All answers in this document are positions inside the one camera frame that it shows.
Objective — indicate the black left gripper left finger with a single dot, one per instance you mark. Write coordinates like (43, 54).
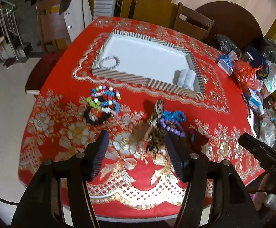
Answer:
(94, 155)

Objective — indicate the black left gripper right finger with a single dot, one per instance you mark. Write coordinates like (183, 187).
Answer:
(178, 156)

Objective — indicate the dark red velvet scrunchie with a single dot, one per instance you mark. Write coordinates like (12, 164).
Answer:
(195, 138)

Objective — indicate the leopard print scrunchie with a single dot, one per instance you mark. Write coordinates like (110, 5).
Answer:
(155, 134)

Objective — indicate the black scrunchie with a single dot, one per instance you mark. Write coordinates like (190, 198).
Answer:
(94, 120)

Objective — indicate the red floral tablecloth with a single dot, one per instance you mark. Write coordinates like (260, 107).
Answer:
(133, 183)

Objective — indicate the white fluffy scrunchie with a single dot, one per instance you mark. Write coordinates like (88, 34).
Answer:
(186, 79)

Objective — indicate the red plastic bag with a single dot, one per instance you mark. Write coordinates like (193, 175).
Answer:
(245, 75)

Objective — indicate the blue tissue pack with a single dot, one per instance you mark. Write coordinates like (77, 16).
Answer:
(225, 64)

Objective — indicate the striped white tray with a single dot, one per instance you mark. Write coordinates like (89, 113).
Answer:
(140, 59)

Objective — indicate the black plastic bag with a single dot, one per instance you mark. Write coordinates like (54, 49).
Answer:
(225, 45)

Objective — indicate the wooden chair behind table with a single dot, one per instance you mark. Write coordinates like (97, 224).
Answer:
(192, 23)

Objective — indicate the wooden chair with jacket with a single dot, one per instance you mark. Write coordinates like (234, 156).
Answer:
(52, 28)

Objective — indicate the dark round tabletop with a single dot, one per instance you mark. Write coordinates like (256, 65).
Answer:
(232, 21)

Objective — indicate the white jacket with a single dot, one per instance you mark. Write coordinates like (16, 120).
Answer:
(77, 16)

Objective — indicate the metal stair railing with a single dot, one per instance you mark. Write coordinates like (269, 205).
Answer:
(8, 25)

